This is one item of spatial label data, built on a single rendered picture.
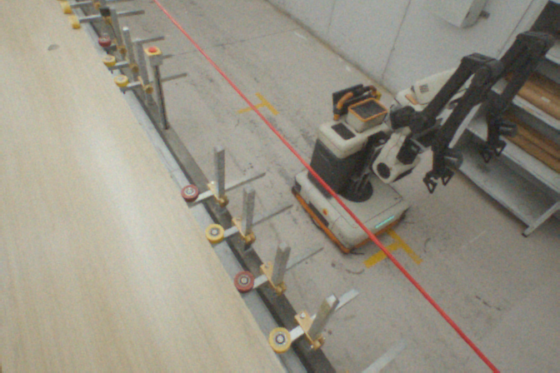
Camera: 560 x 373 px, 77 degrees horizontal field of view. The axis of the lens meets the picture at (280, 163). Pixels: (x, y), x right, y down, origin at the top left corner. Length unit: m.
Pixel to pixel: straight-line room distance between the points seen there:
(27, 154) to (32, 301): 0.77
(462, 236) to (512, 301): 0.53
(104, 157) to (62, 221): 0.38
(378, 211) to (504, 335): 1.09
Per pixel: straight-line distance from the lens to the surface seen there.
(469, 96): 1.58
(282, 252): 1.28
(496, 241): 3.27
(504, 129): 2.06
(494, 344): 2.81
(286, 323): 1.61
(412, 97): 1.91
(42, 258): 1.65
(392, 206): 2.64
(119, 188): 1.76
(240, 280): 1.44
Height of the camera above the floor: 2.21
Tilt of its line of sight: 46 degrees down
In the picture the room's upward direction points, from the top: 9 degrees clockwise
